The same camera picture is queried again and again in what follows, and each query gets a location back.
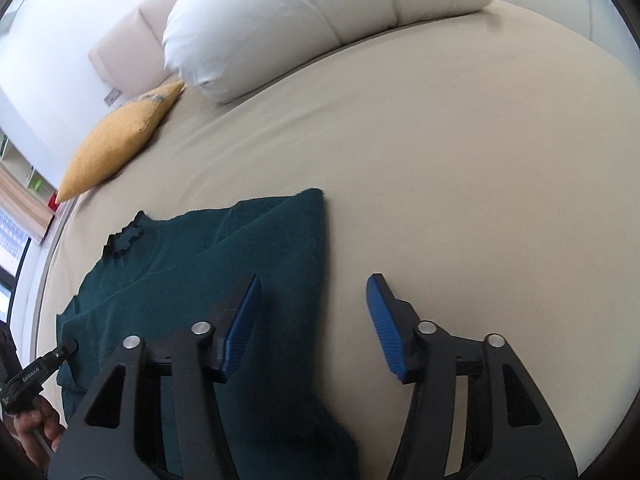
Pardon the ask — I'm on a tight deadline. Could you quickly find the yellow pillow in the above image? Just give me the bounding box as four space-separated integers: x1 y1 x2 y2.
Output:
55 80 186 205

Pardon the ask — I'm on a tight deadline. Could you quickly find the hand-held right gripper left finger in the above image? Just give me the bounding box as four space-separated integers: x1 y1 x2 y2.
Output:
47 275 263 480

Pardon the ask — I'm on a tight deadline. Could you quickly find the black framed window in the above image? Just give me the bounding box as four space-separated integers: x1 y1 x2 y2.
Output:
0 205 32 321

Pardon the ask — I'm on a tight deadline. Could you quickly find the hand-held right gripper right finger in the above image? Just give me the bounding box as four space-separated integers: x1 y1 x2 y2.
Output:
366 273 581 480

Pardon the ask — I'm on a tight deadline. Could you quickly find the person's left hand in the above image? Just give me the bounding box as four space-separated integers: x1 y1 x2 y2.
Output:
12 394 67 467

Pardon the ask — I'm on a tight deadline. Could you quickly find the beige curtain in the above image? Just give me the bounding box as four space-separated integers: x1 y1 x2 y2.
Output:
0 164 56 241

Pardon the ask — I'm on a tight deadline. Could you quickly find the dark teal sweater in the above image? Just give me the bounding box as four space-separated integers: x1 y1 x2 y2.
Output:
56 188 361 480

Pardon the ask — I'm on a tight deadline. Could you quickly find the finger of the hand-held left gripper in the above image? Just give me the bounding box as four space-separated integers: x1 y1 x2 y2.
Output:
35 339 80 368

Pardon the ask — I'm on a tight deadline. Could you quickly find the white built-in shelf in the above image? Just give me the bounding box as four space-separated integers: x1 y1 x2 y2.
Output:
0 127 61 211

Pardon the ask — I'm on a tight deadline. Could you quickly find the beige padded headboard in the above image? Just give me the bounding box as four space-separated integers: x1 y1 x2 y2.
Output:
88 0 186 101

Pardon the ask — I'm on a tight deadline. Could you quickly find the white folded duvet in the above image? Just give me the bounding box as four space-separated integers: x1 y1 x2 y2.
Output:
152 0 493 106

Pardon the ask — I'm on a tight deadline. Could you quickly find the bed with beige sheet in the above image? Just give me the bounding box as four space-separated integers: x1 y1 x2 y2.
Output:
30 0 636 480

